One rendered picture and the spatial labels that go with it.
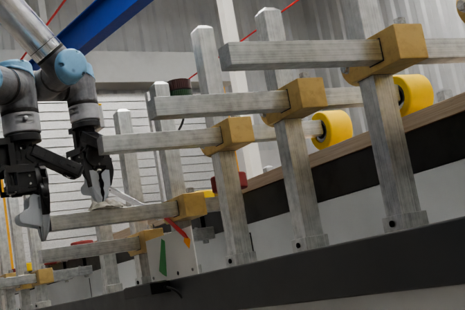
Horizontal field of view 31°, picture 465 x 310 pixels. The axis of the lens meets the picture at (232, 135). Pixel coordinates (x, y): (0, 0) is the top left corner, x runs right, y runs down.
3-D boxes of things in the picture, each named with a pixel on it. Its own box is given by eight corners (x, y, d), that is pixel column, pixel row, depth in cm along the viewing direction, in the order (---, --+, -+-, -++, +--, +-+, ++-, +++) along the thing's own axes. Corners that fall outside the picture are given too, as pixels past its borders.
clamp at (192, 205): (186, 216, 174) (182, 193, 175) (162, 225, 185) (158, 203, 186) (210, 214, 176) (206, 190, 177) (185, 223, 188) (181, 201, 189)
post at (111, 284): (107, 293, 222) (84, 129, 229) (102, 295, 226) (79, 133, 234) (123, 290, 224) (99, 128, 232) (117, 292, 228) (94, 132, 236)
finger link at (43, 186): (37, 217, 165) (31, 174, 166) (46, 216, 166) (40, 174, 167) (43, 213, 161) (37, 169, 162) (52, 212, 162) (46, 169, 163)
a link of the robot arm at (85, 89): (53, 68, 211) (84, 69, 216) (59, 111, 209) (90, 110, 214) (66, 59, 205) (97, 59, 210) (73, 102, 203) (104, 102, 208)
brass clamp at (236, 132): (229, 143, 154) (225, 117, 154) (198, 158, 165) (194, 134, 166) (258, 141, 157) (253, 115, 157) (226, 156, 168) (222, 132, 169)
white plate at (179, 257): (196, 274, 171) (189, 225, 172) (150, 284, 193) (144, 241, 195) (199, 273, 171) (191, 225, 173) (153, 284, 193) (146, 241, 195)
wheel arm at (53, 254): (43, 266, 186) (41, 247, 187) (39, 268, 189) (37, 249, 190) (216, 241, 207) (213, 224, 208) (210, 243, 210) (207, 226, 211)
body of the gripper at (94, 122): (92, 174, 212) (85, 129, 214) (113, 167, 206) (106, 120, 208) (67, 175, 206) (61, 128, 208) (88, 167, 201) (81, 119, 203)
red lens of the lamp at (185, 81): (171, 88, 186) (170, 79, 186) (161, 95, 191) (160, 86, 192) (196, 87, 189) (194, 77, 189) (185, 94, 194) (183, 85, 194)
